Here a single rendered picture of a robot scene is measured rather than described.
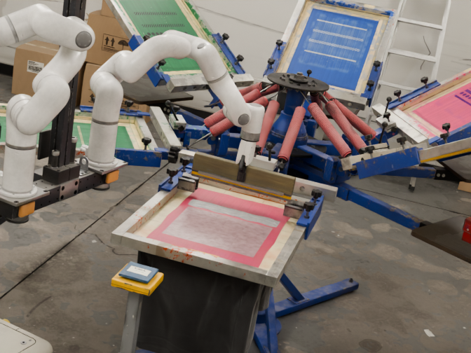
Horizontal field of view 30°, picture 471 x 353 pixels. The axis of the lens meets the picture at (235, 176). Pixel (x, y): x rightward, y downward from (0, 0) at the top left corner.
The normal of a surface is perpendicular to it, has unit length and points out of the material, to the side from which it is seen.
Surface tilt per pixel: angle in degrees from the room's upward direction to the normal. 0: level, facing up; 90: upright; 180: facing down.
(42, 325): 0
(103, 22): 89
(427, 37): 90
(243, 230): 0
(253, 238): 0
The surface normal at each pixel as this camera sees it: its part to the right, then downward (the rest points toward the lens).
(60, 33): 0.40, 0.43
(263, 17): -0.27, 0.29
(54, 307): 0.16, -0.93
